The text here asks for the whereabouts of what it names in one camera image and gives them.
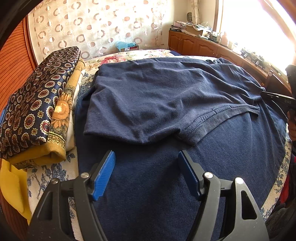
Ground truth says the navy blue t-shirt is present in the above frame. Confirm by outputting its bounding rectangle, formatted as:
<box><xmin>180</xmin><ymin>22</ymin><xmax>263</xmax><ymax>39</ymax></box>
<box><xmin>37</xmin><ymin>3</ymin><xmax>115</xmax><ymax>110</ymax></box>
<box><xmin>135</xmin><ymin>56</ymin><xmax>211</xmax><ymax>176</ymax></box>
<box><xmin>84</xmin><ymin>57</ymin><xmax>263</xmax><ymax>145</ymax></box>

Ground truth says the person's right hand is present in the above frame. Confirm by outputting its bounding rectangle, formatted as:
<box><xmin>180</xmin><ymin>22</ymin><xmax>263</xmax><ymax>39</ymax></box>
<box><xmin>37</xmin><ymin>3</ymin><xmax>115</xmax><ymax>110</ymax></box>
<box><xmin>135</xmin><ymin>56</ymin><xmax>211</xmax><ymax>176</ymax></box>
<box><xmin>287</xmin><ymin>112</ymin><xmax>296</xmax><ymax>142</ymax></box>

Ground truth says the blue floral bed sheet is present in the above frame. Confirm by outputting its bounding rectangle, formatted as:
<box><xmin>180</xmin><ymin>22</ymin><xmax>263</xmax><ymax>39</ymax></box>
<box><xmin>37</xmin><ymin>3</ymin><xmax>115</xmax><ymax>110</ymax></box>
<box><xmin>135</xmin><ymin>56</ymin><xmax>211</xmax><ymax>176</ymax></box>
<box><xmin>27</xmin><ymin>70</ymin><xmax>88</xmax><ymax>240</ymax></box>

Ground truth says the yellow plush toy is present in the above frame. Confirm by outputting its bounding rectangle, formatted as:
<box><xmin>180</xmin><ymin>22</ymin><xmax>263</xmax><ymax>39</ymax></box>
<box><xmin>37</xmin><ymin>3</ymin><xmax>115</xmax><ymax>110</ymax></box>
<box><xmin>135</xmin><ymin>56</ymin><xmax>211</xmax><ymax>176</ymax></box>
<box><xmin>1</xmin><ymin>159</ymin><xmax>32</xmax><ymax>224</ymax></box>

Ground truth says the navy blue towel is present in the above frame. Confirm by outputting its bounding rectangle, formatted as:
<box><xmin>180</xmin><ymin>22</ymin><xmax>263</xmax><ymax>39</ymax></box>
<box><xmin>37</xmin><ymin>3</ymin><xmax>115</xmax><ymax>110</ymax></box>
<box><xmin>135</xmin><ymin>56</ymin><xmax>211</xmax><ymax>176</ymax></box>
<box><xmin>75</xmin><ymin>89</ymin><xmax>290</xmax><ymax>240</ymax></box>

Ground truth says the navy paisley folded cloth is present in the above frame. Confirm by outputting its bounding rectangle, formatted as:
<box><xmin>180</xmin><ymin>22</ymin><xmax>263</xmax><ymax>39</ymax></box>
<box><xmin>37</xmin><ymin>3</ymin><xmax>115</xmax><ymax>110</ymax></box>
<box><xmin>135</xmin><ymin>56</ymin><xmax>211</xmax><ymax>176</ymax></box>
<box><xmin>1</xmin><ymin>46</ymin><xmax>80</xmax><ymax>160</ymax></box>

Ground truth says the long wooden cabinet desk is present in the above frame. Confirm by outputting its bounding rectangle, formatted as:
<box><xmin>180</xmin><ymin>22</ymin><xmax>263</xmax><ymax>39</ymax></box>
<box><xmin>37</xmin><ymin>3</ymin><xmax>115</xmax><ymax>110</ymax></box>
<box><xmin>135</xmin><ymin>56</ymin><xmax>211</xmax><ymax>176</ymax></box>
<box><xmin>168</xmin><ymin>30</ymin><xmax>291</xmax><ymax>91</ymax></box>

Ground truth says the tied cream curtain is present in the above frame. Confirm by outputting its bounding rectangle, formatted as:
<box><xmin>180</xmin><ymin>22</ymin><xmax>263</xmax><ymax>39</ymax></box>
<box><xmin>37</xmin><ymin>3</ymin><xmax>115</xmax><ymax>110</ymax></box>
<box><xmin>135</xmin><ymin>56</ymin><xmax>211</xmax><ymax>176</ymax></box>
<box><xmin>190</xmin><ymin>0</ymin><xmax>201</xmax><ymax>25</ymax></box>

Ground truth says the pink floral quilt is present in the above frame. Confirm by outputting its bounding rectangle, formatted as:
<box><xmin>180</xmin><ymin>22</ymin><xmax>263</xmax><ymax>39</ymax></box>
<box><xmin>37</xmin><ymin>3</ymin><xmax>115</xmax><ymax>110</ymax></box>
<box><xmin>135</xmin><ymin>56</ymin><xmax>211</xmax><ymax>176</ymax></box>
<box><xmin>85</xmin><ymin>49</ymin><xmax>174</xmax><ymax>71</ymax></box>

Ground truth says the blue tissue box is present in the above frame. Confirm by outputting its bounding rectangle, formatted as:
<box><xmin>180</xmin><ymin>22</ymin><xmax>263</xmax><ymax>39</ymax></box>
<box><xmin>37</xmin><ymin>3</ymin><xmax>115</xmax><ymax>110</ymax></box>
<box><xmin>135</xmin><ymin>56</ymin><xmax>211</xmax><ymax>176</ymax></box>
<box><xmin>115</xmin><ymin>41</ymin><xmax>139</xmax><ymax>52</ymax></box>

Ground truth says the circle pattern sheer curtain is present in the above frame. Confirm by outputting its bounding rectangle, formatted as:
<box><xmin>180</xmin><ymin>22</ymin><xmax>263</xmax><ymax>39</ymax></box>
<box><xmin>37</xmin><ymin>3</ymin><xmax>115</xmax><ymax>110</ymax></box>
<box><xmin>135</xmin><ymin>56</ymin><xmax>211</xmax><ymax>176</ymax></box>
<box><xmin>28</xmin><ymin>1</ymin><xmax>171</xmax><ymax>63</ymax></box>

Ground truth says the bright window with frame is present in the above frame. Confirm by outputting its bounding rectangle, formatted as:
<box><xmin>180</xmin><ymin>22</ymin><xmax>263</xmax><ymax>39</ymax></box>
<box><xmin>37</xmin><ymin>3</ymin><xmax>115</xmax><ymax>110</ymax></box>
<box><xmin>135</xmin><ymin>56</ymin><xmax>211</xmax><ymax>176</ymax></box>
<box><xmin>218</xmin><ymin>1</ymin><xmax>295</xmax><ymax>73</ymax></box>

